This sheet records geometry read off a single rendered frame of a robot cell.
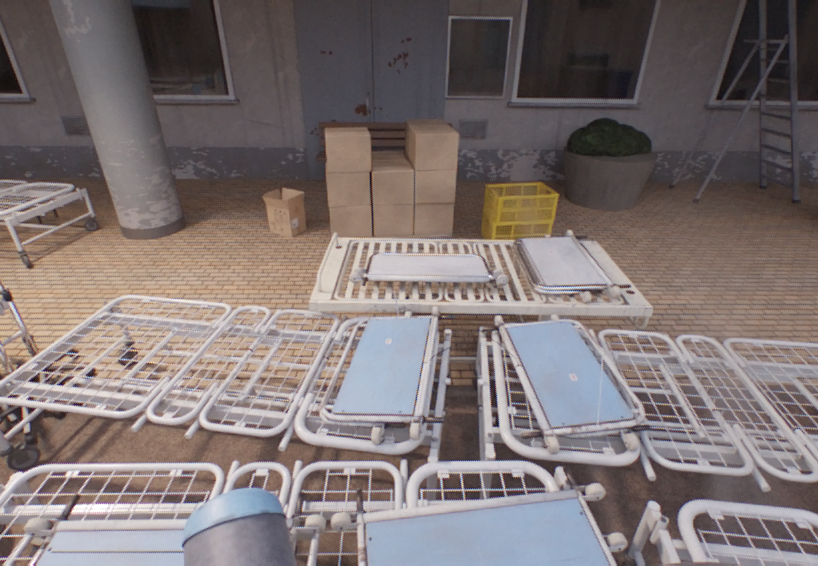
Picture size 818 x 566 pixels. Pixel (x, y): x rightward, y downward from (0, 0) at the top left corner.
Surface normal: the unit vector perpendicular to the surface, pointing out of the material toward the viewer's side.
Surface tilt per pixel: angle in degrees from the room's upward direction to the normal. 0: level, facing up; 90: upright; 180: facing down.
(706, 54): 90
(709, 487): 0
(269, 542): 37
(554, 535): 3
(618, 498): 0
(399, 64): 90
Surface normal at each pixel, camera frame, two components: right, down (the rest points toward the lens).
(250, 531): 0.28, -0.89
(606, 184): -0.32, 0.61
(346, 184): 0.17, 0.48
